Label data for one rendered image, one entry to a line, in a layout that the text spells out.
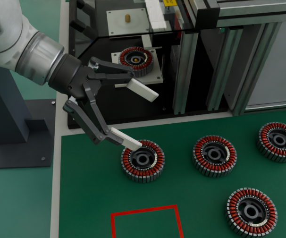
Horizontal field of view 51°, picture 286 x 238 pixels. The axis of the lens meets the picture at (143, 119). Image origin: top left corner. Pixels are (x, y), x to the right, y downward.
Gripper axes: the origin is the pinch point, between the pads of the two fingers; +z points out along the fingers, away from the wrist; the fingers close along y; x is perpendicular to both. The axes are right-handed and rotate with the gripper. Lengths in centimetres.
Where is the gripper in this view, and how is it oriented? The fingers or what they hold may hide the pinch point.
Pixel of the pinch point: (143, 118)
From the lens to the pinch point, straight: 63.7
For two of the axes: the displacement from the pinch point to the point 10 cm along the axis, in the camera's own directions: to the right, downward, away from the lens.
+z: 8.4, 4.9, 2.5
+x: 4.8, -4.2, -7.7
